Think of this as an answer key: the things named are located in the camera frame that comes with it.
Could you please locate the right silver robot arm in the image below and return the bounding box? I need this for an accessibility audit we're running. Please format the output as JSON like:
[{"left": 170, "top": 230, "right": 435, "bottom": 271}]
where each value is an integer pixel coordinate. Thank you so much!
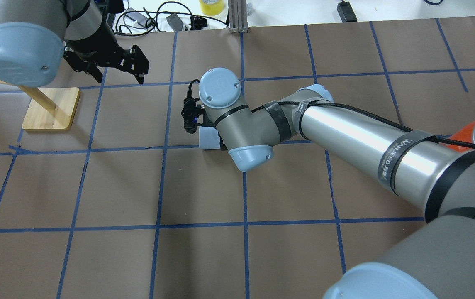
[{"left": 197, "top": 67, "right": 475, "bottom": 299}]

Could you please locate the aluminium frame post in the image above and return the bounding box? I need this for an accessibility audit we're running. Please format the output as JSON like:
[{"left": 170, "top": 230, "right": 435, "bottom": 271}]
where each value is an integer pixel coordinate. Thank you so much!
[{"left": 228, "top": 0, "right": 249, "bottom": 34}]

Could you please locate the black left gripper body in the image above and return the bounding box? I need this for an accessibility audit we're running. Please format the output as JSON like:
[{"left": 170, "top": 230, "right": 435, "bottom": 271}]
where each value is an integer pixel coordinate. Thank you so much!
[{"left": 63, "top": 45, "right": 150, "bottom": 78}]

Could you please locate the wooden mug tree stand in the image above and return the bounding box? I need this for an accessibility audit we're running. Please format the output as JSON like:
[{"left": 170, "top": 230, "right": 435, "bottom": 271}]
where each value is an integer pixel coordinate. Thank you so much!
[{"left": 0, "top": 76, "right": 81, "bottom": 132}]

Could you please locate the black power adapter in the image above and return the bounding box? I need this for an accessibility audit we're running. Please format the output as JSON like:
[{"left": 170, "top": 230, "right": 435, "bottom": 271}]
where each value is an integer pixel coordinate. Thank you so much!
[{"left": 336, "top": 0, "right": 358, "bottom": 23}]

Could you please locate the yellow tape roll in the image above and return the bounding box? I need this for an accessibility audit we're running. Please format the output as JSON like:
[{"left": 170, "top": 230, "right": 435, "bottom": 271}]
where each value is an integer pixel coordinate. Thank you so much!
[{"left": 199, "top": 0, "right": 224, "bottom": 16}]

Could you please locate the orange cup with grey pattern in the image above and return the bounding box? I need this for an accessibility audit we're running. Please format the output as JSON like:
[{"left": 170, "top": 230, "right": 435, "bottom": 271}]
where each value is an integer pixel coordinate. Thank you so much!
[{"left": 442, "top": 121, "right": 475, "bottom": 152}]

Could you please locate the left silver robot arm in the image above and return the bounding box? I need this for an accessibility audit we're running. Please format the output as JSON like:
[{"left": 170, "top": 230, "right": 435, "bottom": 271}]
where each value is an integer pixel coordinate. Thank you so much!
[{"left": 0, "top": 0, "right": 149, "bottom": 87}]

